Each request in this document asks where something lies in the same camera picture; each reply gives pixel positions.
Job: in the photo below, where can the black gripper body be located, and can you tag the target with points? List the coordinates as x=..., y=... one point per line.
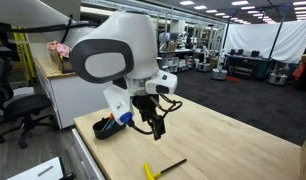
x=146, y=106

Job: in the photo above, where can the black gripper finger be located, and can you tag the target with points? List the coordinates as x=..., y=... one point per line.
x=159, y=127

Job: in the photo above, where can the yellow T-handle wrench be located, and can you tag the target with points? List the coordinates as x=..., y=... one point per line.
x=154, y=176

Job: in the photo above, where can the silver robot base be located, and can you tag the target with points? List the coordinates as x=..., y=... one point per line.
x=219, y=74

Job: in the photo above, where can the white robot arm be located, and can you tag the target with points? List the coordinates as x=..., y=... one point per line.
x=123, y=46

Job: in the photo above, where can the black plastic vessel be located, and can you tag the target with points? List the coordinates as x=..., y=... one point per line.
x=104, y=128

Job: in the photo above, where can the white cabinet with wood top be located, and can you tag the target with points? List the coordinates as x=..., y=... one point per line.
x=70, y=95

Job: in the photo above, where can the white drawer cabinet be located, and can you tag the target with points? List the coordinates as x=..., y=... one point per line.
x=90, y=167

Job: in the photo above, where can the pink cloth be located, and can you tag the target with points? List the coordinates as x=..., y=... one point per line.
x=62, y=49

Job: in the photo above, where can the black office chair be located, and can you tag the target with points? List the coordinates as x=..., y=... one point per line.
x=24, y=107

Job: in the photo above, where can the white backdrop sheet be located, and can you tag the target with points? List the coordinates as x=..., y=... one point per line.
x=282, y=42

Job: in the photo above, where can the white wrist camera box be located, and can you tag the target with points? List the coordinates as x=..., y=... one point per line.
x=162, y=83

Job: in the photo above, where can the orange handled tool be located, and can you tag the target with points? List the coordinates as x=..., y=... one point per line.
x=111, y=117

